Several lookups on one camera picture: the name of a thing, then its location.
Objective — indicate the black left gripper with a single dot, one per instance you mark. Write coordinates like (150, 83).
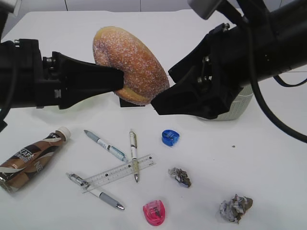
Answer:
(29, 80)

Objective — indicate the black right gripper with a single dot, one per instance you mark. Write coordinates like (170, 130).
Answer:
(277, 48)

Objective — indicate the sugared bread bun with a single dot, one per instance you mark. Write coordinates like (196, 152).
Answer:
(144, 77)

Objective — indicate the blue pencil sharpener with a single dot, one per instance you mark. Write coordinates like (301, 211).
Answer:
(170, 137)

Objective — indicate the small paper ball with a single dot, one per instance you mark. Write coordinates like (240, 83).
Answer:
(180, 176)

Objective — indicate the brown Nescafe coffee bottle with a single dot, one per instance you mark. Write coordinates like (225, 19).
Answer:
(29, 161)

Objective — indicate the large paper ball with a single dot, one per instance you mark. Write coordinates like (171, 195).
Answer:
(234, 209)

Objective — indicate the black mesh pen holder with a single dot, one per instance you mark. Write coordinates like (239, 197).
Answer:
(126, 104)

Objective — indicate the pale green plastic basket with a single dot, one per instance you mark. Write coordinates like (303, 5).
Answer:
(238, 106)

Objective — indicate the white cream ballpoint pen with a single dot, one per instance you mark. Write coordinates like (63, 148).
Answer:
(134, 158)

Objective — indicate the grey blue ballpoint pen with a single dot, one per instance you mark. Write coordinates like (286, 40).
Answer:
(113, 150)

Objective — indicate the white grey ballpoint pen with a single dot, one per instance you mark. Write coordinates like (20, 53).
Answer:
(96, 192)

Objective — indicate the pink pencil sharpener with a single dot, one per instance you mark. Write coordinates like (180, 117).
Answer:
(154, 212)

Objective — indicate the clear plastic ruler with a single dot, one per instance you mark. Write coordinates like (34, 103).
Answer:
(119, 172)

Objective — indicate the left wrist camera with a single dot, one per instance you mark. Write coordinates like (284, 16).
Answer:
(10, 6)

